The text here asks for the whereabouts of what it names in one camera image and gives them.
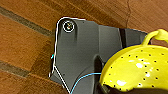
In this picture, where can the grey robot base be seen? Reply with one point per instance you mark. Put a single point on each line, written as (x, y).
(76, 50)

